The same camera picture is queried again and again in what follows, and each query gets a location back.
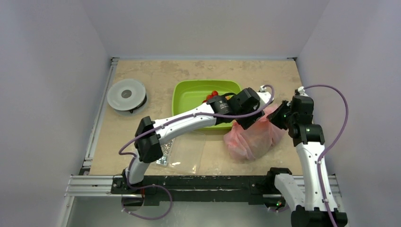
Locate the pink plastic bag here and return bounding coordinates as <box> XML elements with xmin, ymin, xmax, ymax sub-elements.
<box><xmin>223</xmin><ymin>104</ymin><xmax>286</xmax><ymax>161</ymax></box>

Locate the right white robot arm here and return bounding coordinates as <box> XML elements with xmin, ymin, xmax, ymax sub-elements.
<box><xmin>265</xmin><ymin>95</ymin><xmax>348</xmax><ymax>227</ymax></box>

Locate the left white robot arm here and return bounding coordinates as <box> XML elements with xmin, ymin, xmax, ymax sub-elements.
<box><xmin>119</xmin><ymin>86</ymin><xmax>274</xmax><ymax>193</ymax></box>

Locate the red fake cherry bunch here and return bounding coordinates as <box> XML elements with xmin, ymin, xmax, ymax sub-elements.
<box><xmin>202</xmin><ymin>90</ymin><xmax>234</xmax><ymax>103</ymax></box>

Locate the green plastic tray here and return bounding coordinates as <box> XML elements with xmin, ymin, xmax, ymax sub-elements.
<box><xmin>171</xmin><ymin>79</ymin><xmax>242</xmax><ymax>115</ymax></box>

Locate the clear screw organizer box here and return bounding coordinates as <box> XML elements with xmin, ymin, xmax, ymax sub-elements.
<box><xmin>153</xmin><ymin>132</ymin><xmax>206</xmax><ymax>175</ymax></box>

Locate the grey filament spool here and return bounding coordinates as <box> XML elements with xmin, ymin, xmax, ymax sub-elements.
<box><xmin>106</xmin><ymin>79</ymin><xmax>148</xmax><ymax>116</ymax></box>

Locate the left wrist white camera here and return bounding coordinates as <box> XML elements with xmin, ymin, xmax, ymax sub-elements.
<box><xmin>257</xmin><ymin>85</ymin><xmax>275</xmax><ymax>109</ymax></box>

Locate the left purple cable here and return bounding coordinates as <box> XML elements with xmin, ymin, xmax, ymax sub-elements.
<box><xmin>118</xmin><ymin>84</ymin><xmax>275</xmax><ymax>189</ymax></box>

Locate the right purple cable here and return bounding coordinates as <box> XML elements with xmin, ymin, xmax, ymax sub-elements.
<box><xmin>296</xmin><ymin>84</ymin><xmax>349</xmax><ymax>227</ymax></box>

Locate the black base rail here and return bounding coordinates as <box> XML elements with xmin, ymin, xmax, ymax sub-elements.
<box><xmin>111</xmin><ymin>175</ymin><xmax>285</xmax><ymax>207</ymax></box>

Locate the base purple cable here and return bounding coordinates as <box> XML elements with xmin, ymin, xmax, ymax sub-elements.
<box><xmin>121</xmin><ymin>183</ymin><xmax>174</xmax><ymax>220</ymax></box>

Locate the aluminium frame rail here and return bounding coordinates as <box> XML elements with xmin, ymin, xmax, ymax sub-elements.
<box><xmin>64</xmin><ymin>57</ymin><xmax>120</xmax><ymax>198</ymax></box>

